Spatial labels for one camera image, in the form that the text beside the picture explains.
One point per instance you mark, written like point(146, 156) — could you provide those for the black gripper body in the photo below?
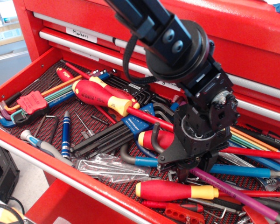
point(202, 131)

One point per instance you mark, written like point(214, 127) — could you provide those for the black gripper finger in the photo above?
point(182, 172)
point(208, 160)

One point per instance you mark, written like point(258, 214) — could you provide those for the violet Allen key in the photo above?
point(176, 158)

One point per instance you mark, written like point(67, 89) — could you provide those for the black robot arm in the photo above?
point(180, 52)

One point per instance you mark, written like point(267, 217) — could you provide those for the blue Allen key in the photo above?
point(216, 169)

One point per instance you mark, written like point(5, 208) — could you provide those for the right rainbow hex key set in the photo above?
point(247, 140)

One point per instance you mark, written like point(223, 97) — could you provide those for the rainbow hex key set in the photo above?
point(247, 140)
point(35, 104)

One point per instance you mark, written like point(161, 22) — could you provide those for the black torx key set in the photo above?
point(141, 93)

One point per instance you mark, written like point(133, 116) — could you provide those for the small black hex key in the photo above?
point(54, 126)

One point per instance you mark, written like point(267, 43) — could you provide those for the left rainbow hex key set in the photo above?
point(35, 104)

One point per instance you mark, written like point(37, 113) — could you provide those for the lower red yellow screwdriver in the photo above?
point(164, 191)

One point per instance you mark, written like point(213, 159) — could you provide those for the middle red yellow screwdriver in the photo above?
point(165, 139)

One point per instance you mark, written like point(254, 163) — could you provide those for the red bit holder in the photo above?
point(184, 215)

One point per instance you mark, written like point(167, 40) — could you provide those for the clear plastic bag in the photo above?
point(112, 169)

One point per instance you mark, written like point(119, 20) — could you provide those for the black hex set blue holder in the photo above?
point(122, 132)

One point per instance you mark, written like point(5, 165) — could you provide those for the slim red yellow screwdriver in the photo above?
point(65, 75)

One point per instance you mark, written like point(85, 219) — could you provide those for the large red yellow screwdriver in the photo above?
point(92, 93)

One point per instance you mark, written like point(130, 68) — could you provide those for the red tool chest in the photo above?
point(246, 34)

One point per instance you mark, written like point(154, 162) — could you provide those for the grey blue precision screwdriver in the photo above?
point(44, 146)

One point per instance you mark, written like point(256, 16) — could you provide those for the black box on floor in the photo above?
point(9, 175)

